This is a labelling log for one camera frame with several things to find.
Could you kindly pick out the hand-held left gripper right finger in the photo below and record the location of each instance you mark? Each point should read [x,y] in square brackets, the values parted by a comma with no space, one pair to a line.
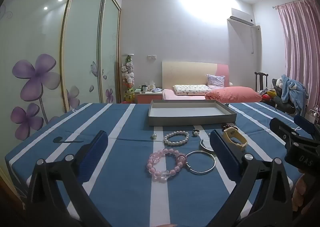
[221,148]

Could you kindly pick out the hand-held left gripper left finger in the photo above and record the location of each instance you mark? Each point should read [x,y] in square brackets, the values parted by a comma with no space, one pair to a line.
[100,143]

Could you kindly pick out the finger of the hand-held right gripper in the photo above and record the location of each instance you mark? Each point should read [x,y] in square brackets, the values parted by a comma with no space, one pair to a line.
[278,125]
[303,123]

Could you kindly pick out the yellow wristwatch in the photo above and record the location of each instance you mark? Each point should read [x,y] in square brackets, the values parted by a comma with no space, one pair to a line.
[231,131]

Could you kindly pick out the silver cuff bangle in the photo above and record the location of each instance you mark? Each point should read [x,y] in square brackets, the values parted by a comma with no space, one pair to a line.
[201,145]

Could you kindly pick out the thin silver bangle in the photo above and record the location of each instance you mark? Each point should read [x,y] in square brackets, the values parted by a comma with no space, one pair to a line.
[200,172]

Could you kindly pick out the grey shallow tray box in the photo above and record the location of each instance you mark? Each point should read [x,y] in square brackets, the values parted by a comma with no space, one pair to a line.
[190,120]

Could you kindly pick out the person's right hand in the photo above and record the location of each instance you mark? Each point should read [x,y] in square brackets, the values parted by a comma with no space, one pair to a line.
[301,192]

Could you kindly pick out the colourful toy pile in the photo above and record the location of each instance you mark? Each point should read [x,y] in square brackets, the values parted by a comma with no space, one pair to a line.
[267,95]

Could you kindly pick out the blue garment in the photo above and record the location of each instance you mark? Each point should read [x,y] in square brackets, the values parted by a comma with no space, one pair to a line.
[293,92]

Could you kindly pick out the dark wooden chair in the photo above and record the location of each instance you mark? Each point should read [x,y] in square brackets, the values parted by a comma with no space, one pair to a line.
[261,80]

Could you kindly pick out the blue white striped tablecloth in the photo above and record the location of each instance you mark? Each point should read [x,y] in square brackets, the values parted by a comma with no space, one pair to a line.
[125,192]

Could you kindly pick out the folded pink quilt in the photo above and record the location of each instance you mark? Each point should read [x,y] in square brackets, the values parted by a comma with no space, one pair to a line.
[232,94]

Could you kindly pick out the white patterned pillow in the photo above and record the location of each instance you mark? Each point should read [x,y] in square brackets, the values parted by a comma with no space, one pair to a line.
[191,89]

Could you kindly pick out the pink nightstand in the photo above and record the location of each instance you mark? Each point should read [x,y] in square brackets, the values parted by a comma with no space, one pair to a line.
[148,98]

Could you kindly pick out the purple pillow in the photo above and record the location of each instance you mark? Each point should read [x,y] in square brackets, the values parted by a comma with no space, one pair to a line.
[215,81]

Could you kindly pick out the pink curtain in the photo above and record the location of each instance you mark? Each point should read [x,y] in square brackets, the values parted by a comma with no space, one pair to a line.
[300,54]

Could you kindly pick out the white mug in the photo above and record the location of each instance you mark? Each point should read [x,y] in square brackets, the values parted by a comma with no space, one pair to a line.
[145,88]

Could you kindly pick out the hanging plush toy column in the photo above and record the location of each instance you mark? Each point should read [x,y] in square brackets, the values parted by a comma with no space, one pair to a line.
[128,76]

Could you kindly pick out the tissue box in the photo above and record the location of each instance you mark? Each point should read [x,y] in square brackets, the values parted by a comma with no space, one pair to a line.
[152,86]

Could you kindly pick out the pink bed with headboard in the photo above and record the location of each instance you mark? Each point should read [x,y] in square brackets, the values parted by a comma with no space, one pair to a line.
[185,71]

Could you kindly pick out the white pipe cover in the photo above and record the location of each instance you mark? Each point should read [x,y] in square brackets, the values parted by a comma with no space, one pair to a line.
[255,39]

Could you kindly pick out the flower print sliding wardrobe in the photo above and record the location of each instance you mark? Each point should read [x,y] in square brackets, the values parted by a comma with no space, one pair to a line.
[82,41]

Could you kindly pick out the white air conditioner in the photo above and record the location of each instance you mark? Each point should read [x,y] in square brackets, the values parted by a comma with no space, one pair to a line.
[241,18]

